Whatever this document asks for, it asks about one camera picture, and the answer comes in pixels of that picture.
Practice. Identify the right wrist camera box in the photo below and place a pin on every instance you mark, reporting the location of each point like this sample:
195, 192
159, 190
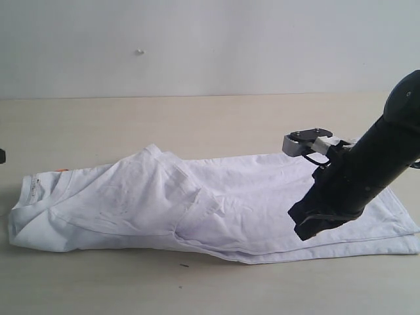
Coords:
298, 143

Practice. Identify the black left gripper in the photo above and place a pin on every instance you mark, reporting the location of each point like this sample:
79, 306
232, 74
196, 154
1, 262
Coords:
2, 156

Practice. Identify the white t-shirt red lettering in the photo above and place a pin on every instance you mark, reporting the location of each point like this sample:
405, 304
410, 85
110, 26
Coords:
233, 208

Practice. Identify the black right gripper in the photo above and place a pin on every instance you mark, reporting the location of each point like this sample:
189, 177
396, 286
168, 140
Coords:
341, 190

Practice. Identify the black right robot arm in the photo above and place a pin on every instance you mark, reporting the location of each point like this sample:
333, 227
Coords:
398, 125

